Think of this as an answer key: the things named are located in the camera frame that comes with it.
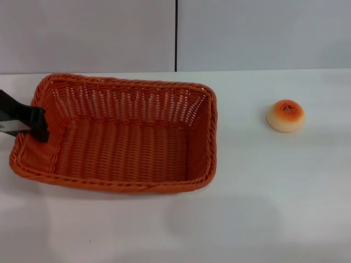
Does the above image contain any orange woven rectangular basket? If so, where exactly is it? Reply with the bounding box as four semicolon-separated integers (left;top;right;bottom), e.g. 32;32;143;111
8;73;219;195

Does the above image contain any round toasted bread bun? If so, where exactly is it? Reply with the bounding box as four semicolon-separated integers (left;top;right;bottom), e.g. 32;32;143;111
266;99;306;133

